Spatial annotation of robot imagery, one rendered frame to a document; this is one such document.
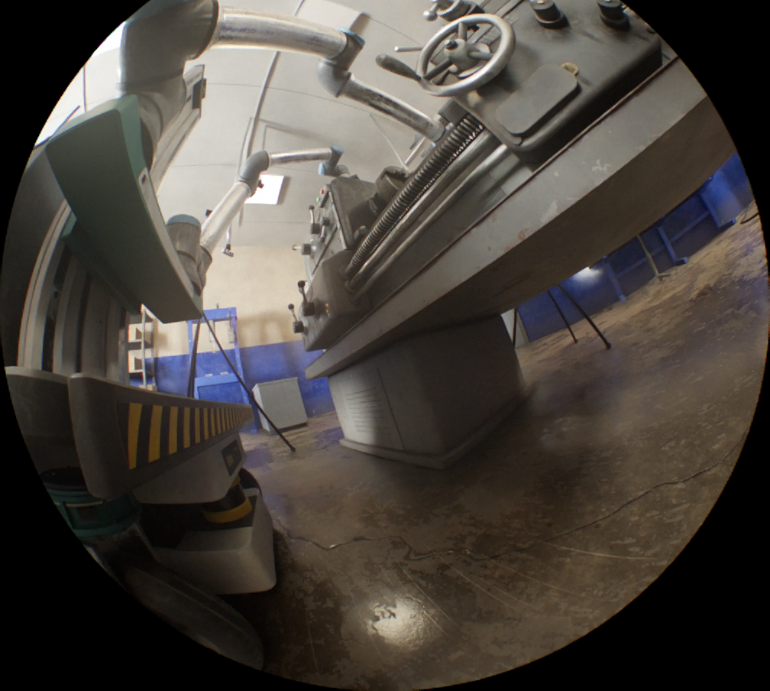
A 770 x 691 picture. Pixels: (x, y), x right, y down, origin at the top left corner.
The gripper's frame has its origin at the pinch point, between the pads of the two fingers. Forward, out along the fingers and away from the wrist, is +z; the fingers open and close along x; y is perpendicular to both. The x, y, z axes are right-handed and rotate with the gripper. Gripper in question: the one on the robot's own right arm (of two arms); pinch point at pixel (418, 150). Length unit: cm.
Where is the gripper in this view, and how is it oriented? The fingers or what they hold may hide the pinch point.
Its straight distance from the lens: 124.7
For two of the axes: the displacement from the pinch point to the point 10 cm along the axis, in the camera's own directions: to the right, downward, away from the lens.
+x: 8.1, 5.3, 2.5
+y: -3.0, 7.4, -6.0
